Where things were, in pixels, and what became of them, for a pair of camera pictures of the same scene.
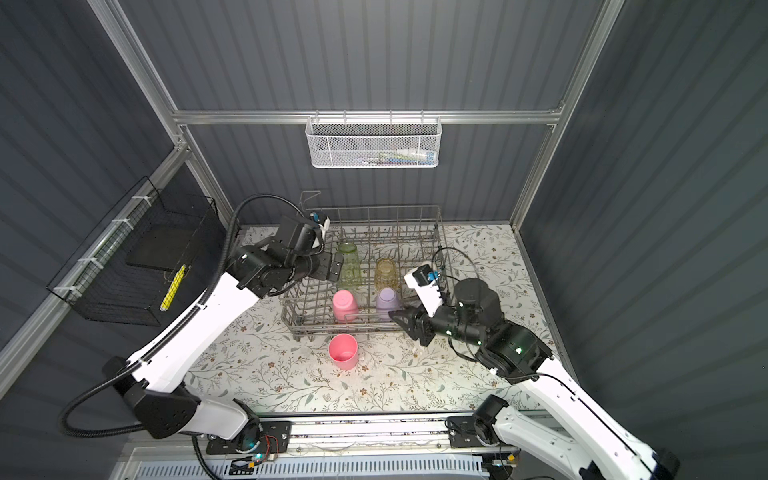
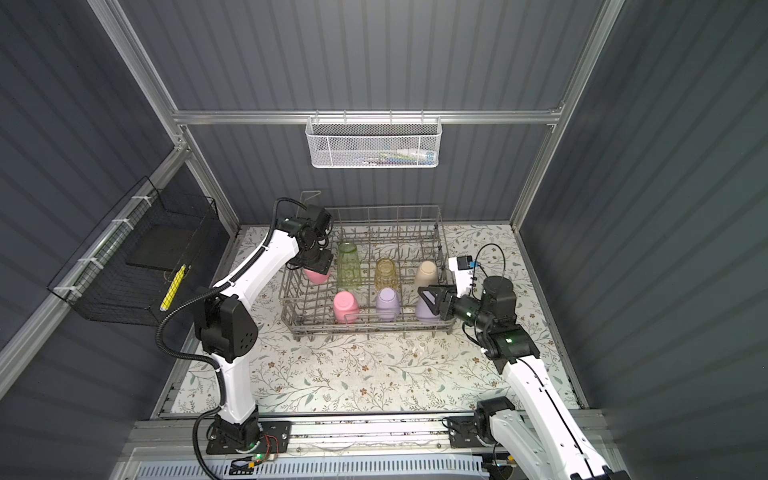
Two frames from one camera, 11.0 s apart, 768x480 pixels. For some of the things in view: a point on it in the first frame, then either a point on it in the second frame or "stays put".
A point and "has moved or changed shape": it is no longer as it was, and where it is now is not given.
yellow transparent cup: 386,275 stays put
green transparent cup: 350,273 stays put
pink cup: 345,306 stays put
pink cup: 343,349 has moved or changed shape
